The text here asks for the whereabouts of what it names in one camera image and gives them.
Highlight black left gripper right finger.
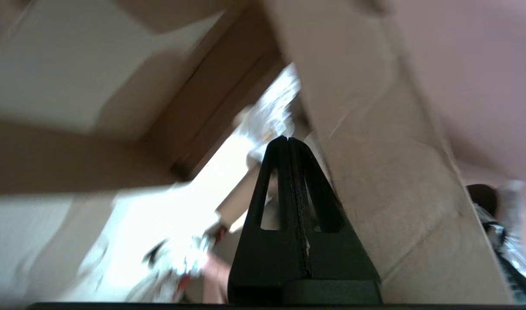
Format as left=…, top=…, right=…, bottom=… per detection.
left=288, top=136, right=382, bottom=281

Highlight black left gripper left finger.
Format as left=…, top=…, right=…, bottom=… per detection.
left=227, top=136, right=310, bottom=304

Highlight brown cardboard shoe box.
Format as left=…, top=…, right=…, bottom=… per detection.
left=0, top=0, right=526, bottom=304

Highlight grey white chunky sneaker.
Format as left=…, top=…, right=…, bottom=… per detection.
left=144, top=235, right=216, bottom=302

